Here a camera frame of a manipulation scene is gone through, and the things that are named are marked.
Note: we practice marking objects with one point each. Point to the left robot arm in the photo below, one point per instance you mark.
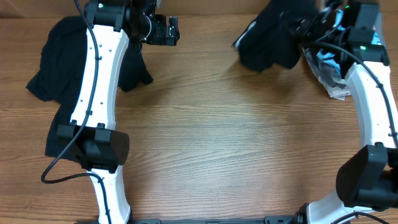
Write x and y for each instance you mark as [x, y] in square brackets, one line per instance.
[91, 137]

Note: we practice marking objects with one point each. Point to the dark grey folded shirt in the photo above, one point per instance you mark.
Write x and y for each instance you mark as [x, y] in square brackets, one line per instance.
[377, 37]

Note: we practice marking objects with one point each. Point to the black t-shirt with logo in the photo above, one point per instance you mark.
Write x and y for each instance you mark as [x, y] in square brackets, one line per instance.
[267, 39]

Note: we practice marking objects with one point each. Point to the white mesh folded shirt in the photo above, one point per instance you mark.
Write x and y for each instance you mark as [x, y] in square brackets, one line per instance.
[335, 91]

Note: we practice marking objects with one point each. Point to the black shirt on pile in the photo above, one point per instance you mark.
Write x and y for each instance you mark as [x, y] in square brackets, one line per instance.
[61, 71]

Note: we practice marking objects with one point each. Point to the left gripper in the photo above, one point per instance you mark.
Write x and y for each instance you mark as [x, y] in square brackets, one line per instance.
[159, 37]

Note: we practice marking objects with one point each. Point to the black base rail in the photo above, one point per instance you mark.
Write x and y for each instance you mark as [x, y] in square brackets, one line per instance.
[280, 219]

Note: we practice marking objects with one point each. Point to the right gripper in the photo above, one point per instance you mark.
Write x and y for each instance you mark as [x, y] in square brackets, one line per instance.
[306, 22]

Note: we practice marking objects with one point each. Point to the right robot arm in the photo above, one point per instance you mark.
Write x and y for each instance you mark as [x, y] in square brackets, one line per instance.
[367, 182]

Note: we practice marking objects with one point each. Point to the light blue folded t-shirt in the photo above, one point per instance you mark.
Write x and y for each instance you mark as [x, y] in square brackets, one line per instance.
[359, 33]

